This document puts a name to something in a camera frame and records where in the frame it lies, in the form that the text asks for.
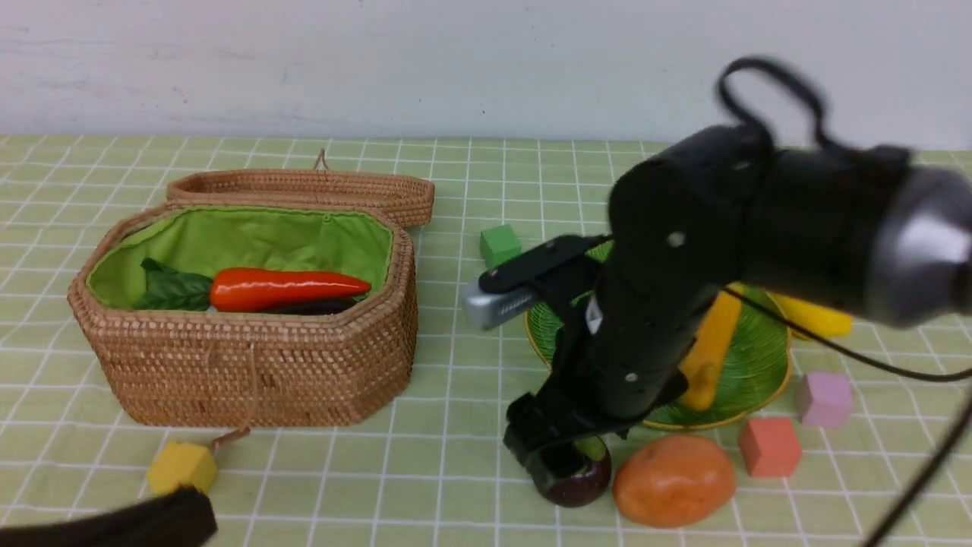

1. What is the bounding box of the orange toy carrot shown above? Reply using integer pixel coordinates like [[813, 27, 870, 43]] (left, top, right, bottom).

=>
[[133, 258, 372, 314]]

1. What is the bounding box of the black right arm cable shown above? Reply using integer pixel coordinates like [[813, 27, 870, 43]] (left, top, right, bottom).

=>
[[716, 55, 972, 547]]

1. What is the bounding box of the yellow toy lemon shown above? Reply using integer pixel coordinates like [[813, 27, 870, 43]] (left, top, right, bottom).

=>
[[767, 293, 854, 340]]

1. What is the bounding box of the purple toy mangosteen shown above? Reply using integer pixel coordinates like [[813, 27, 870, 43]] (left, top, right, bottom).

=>
[[525, 436, 612, 508]]

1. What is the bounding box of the lilac wooden cube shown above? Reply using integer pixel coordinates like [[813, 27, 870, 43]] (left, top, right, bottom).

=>
[[795, 372, 855, 428]]

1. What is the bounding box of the pink-red wooden cube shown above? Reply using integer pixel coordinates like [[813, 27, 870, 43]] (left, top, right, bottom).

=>
[[738, 418, 803, 478]]

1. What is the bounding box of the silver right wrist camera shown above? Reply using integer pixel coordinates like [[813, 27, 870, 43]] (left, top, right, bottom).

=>
[[462, 234, 608, 332]]

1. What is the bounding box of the purple toy eggplant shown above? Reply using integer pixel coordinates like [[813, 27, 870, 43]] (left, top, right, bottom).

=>
[[260, 297, 358, 316]]

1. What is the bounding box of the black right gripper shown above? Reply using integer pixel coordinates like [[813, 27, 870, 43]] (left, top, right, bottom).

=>
[[503, 285, 718, 476]]

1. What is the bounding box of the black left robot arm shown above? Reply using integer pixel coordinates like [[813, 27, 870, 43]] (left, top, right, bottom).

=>
[[1, 487, 218, 546]]

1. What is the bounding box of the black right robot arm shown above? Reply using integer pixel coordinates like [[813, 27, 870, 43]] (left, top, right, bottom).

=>
[[500, 127, 970, 477]]

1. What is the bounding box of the orange-brown toy potato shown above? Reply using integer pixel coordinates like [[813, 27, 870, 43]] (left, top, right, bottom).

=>
[[612, 434, 738, 529]]

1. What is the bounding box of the yellow toy banana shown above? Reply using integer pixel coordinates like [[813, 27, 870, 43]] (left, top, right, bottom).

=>
[[677, 292, 742, 413]]

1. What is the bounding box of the green checkered tablecloth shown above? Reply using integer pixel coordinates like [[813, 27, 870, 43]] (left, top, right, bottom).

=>
[[1, 134, 968, 546]]

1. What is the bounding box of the green wooden cube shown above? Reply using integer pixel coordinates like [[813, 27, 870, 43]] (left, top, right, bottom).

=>
[[479, 224, 523, 269]]

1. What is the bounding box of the green leaf-shaped glass plate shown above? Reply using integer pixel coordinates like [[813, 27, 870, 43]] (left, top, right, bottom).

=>
[[524, 239, 793, 432]]

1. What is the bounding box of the woven wicker basket lid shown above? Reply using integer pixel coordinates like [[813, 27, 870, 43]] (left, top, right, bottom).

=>
[[166, 153, 435, 227]]

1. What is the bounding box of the yellow wooden cube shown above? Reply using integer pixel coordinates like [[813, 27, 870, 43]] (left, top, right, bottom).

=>
[[147, 442, 219, 495]]

